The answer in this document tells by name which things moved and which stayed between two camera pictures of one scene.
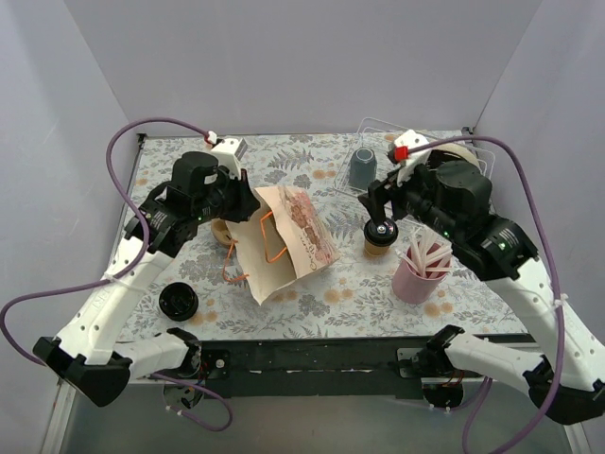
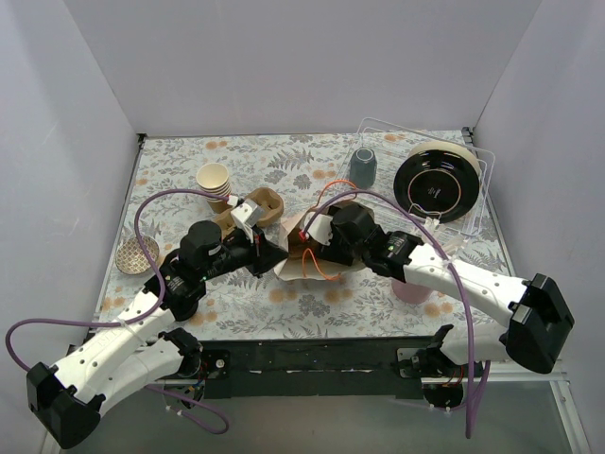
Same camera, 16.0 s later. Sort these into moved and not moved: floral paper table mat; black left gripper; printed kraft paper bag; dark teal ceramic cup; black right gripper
Moved: black left gripper; printed kraft paper bag; black right gripper
Not moved: floral paper table mat; dark teal ceramic cup
